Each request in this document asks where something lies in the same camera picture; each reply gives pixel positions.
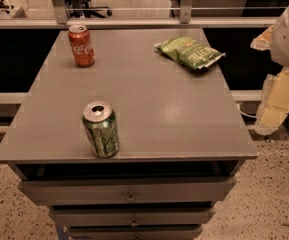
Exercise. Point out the grey metal railing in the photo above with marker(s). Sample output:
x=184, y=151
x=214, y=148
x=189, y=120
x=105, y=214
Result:
x=132, y=14

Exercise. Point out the green soda can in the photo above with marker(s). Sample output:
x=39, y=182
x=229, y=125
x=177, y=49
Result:
x=100, y=125

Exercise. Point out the red coke can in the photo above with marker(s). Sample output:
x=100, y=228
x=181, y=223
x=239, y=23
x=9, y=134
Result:
x=81, y=45

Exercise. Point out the top grey drawer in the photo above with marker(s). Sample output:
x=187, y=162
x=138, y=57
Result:
x=127, y=191

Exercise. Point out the middle grey drawer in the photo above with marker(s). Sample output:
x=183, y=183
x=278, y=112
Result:
x=132, y=216

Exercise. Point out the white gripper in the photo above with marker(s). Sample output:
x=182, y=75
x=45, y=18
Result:
x=275, y=105

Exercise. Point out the grey drawer cabinet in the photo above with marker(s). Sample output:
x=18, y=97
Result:
x=172, y=122

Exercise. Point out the grey drawer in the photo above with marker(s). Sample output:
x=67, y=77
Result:
x=127, y=191
x=170, y=232
x=132, y=216

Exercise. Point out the bottom grey drawer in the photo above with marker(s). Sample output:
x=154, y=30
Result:
x=170, y=232

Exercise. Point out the green chip bag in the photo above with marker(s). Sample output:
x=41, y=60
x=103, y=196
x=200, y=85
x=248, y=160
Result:
x=189, y=52

